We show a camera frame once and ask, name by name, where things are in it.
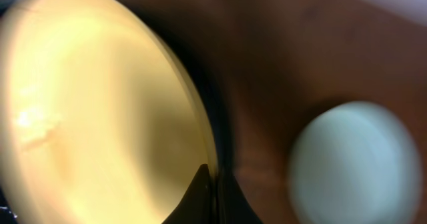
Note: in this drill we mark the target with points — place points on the yellow plate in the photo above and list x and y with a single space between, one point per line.
100 110

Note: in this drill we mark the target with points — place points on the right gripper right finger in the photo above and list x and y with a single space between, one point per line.
233 208

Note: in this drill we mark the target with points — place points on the mint plate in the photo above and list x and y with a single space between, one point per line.
356 163

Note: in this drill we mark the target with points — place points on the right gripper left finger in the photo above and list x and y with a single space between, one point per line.
195 206

